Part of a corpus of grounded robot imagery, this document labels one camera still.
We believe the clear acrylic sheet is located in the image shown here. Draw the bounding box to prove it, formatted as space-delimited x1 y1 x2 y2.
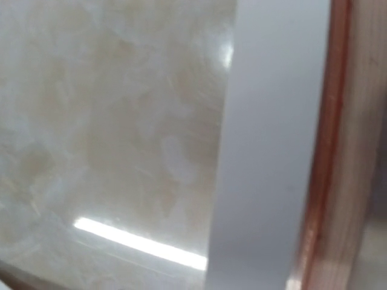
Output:
1 1 237 289

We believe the white photo mat board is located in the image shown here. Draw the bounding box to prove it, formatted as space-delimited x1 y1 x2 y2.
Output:
205 1 330 289

